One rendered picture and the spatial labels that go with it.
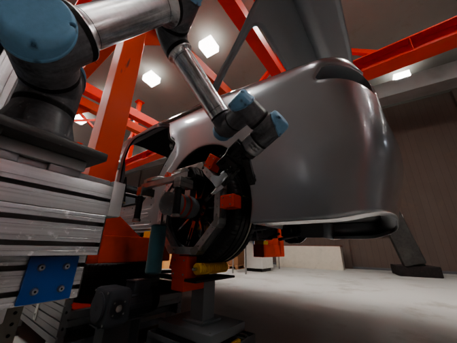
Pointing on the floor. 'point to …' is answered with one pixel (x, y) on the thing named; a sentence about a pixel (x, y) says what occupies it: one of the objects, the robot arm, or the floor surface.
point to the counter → (313, 257)
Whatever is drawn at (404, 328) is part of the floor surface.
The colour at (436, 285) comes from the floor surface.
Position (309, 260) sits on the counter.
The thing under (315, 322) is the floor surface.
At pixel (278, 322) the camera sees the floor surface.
